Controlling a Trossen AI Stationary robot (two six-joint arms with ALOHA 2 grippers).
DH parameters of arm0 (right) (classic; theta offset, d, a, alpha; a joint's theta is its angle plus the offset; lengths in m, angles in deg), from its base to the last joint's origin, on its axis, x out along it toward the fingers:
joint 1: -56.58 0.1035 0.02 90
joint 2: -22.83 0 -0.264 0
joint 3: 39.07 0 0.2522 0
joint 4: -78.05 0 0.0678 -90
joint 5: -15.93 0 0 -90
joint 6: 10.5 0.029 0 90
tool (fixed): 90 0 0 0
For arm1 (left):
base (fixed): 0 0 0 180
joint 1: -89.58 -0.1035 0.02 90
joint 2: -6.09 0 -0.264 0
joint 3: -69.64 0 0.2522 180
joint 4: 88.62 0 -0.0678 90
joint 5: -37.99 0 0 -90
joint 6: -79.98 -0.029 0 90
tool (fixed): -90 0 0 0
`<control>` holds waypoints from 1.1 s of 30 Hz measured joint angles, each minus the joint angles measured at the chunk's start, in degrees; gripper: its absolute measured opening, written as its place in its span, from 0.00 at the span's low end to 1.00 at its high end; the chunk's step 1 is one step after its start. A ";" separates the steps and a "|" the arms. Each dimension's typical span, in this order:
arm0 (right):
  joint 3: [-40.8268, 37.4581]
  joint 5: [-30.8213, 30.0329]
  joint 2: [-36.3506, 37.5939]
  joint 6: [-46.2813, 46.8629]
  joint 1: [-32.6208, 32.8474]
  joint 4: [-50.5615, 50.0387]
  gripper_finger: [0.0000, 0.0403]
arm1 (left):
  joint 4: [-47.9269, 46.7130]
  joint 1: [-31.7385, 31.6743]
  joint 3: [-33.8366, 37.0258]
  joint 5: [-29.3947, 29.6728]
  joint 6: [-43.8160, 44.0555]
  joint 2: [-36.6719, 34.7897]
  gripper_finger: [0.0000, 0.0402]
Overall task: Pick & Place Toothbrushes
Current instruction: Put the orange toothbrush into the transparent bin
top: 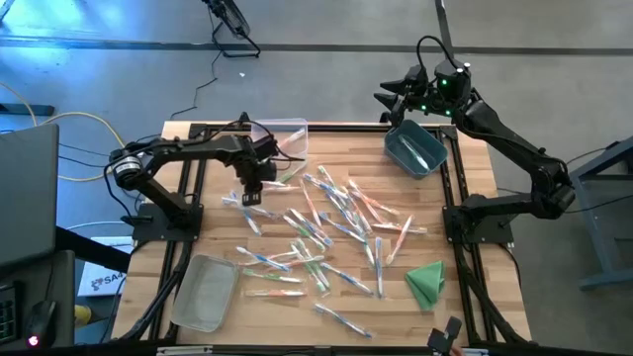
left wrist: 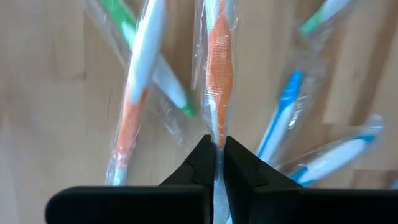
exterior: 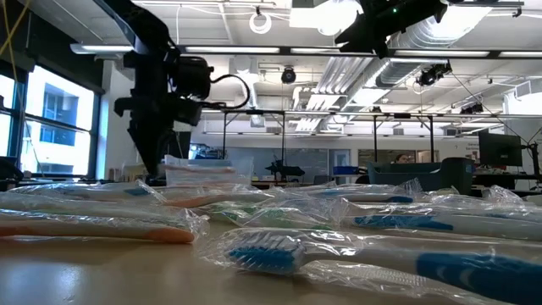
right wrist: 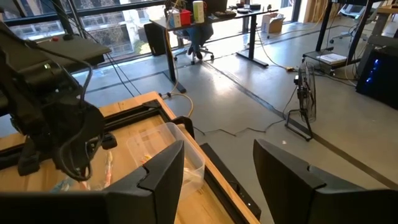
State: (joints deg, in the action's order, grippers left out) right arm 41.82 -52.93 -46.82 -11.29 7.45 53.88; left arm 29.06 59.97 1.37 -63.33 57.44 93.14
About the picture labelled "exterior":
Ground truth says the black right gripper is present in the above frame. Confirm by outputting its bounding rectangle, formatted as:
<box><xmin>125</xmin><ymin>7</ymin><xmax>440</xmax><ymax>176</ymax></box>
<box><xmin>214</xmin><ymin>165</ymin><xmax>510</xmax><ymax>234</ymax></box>
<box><xmin>335</xmin><ymin>0</ymin><xmax>449</xmax><ymax>59</ymax></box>

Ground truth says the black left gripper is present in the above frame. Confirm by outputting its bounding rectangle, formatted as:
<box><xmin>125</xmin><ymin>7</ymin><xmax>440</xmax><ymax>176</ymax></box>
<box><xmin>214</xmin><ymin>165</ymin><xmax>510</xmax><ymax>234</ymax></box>
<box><xmin>113</xmin><ymin>48</ymin><xmax>205</xmax><ymax>177</ymax></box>

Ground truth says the orange toothbrush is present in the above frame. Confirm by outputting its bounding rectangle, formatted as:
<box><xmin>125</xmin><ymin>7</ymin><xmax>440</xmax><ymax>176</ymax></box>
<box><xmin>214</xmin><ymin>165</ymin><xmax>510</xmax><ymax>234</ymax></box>
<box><xmin>400</xmin><ymin>176</ymin><xmax>484</xmax><ymax>203</ymax></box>
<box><xmin>0</xmin><ymin>210</ymin><xmax>211</xmax><ymax>246</ymax></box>
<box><xmin>165</xmin><ymin>164</ymin><xmax>239</xmax><ymax>175</ymax></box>
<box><xmin>480</xmin><ymin>185</ymin><xmax>528</xmax><ymax>208</ymax></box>
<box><xmin>163</xmin><ymin>188</ymin><xmax>276</xmax><ymax>209</ymax></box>

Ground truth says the black computer monitor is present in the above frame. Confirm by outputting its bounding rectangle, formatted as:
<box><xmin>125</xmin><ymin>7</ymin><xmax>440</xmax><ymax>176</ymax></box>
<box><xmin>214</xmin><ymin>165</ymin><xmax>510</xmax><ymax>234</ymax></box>
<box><xmin>478</xmin><ymin>131</ymin><xmax>524</xmax><ymax>168</ymax></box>
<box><xmin>169</xmin><ymin>130</ymin><xmax>193</xmax><ymax>161</ymax></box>

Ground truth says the white light strip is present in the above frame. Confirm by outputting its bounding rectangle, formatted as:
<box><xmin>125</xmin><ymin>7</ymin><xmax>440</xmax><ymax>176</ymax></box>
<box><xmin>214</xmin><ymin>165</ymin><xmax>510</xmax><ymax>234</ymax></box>
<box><xmin>498</xmin><ymin>50</ymin><xmax>542</xmax><ymax>58</ymax></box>
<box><xmin>69</xmin><ymin>42</ymin><xmax>136</xmax><ymax>55</ymax></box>
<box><xmin>290</xmin><ymin>47</ymin><xmax>340</xmax><ymax>55</ymax></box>
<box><xmin>185</xmin><ymin>46</ymin><xmax>281</xmax><ymax>54</ymax></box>
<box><xmin>393</xmin><ymin>49</ymin><xmax>491</xmax><ymax>58</ymax></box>

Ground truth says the black overhead crossbar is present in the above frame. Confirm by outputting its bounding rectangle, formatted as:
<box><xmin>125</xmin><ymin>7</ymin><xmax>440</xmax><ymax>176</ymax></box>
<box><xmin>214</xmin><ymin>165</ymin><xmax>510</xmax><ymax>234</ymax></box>
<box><xmin>69</xmin><ymin>42</ymin><xmax>542</xmax><ymax>60</ymax></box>

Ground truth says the clear plastic bin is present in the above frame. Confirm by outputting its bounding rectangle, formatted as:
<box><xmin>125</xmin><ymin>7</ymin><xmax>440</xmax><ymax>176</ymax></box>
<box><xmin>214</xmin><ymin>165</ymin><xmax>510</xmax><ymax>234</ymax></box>
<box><xmin>163</xmin><ymin>154</ymin><xmax>256</xmax><ymax>188</ymax></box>

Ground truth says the wrapped green toothbrush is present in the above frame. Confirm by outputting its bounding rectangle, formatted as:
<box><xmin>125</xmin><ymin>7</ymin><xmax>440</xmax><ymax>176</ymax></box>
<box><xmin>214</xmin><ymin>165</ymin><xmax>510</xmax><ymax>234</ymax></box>
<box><xmin>0</xmin><ymin>192</ymin><xmax>191</xmax><ymax>221</ymax></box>
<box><xmin>211</xmin><ymin>209</ymin><xmax>340</xmax><ymax>233</ymax></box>
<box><xmin>192</xmin><ymin>201</ymin><xmax>306</xmax><ymax>221</ymax></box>

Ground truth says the large window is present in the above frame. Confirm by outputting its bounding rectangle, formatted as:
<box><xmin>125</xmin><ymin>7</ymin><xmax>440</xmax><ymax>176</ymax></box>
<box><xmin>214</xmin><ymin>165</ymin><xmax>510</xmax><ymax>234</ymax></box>
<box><xmin>0</xmin><ymin>63</ymin><xmax>102</xmax><ymax>179</ymax></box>

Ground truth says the black office chair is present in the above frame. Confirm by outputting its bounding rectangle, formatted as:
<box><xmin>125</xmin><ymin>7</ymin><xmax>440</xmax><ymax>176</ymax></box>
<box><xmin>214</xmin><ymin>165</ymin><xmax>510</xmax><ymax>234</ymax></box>
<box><xmin>0</xmin><ymin>155</ymin><xmax>22</xmax><ymax>182</ymax></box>

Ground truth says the dark teal plastic bin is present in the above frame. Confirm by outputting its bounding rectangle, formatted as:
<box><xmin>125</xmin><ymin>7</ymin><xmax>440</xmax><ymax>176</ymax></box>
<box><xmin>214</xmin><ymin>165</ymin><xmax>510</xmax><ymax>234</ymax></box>
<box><xmin>366</xmin><ymin>157</ymin><xmax>476</xmax><ymax>192</ymax></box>

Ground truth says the black monitor stand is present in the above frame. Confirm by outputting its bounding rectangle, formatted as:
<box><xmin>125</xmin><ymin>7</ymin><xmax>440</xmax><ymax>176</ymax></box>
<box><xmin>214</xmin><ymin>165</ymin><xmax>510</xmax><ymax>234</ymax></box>
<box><xmin>523</xmin><ymin>141</ymin><xmax>542</xmax><ymax>191</ymax></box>

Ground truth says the silver finned ceiling duct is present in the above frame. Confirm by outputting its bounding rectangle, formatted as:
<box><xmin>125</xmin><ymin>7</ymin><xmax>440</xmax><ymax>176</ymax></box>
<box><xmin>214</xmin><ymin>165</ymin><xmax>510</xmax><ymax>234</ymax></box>
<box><xmin>291</xmin><ymin>54</ymin><xmax>382</xmax><ymax>133</ymax></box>

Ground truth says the black ceiling camera cluster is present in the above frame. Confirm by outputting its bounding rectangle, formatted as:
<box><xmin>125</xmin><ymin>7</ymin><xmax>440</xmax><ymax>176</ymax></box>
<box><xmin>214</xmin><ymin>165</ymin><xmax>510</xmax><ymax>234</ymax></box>
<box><xmin>416</xmin><ymin>60</ymin><xmax>453</xmax><ymax>88</ymax></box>

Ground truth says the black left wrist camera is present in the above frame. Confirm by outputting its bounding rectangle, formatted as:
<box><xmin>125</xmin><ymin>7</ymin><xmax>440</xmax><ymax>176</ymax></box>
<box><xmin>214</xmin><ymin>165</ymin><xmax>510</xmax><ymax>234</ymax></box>
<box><xmin>175</xmin><ymin>55</ymin><xmax>214</xmax><ymax>102</ymax></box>

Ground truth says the black gantry frame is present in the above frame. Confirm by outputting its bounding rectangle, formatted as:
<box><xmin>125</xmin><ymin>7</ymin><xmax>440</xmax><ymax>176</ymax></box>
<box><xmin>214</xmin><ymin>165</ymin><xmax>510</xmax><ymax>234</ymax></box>
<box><xmin>372</xmin><ymin>113</ymin><xmax>436</xmax><ymax>164</ymax></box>
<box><xmin>220</xmin><ymin>108</ymin><xmax>288</xmax><ymax>171</ymax></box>

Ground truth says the black left camera cable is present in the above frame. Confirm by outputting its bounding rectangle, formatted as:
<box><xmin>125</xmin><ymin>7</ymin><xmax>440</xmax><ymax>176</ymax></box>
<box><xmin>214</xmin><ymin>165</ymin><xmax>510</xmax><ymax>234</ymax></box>
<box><xmin>202</xmin><ymin>73</ymin><xmax>252</xmax><ymax>112</ymax></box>

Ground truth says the white cable coil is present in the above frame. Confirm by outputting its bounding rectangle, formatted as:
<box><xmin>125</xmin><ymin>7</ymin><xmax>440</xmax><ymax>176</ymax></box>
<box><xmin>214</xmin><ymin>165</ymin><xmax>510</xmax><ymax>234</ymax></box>
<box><xmin>248</xmin><ymin>10</ymin><xmax>274</xmax><ymax>36</ymax></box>

